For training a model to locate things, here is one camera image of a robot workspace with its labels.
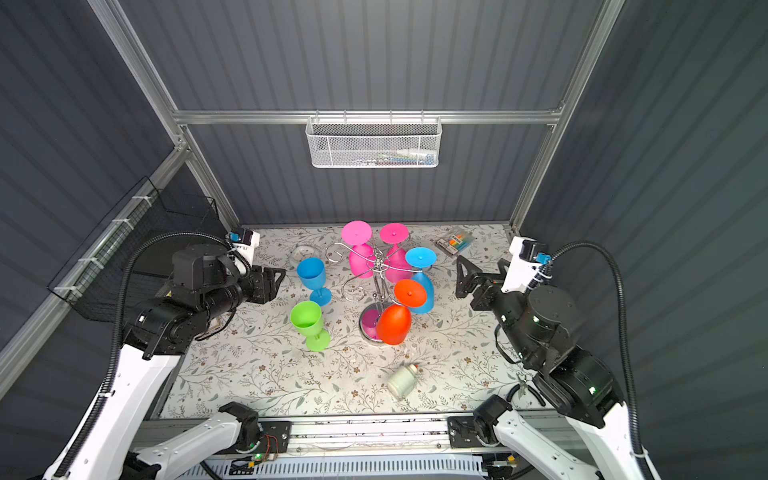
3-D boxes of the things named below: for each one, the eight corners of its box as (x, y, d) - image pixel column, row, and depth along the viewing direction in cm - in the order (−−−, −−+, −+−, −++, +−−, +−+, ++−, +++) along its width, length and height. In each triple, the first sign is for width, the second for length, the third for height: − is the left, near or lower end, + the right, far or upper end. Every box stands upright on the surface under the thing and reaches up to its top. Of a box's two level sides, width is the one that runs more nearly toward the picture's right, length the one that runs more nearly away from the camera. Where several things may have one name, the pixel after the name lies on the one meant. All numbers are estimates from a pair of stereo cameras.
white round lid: (289, 265, 110) (287, 261, 108) (293, 249, 116) (292, 244, 114) (322, 265, 110) (321, 261, 108) (325, 248, 116) (324, 244, 113)
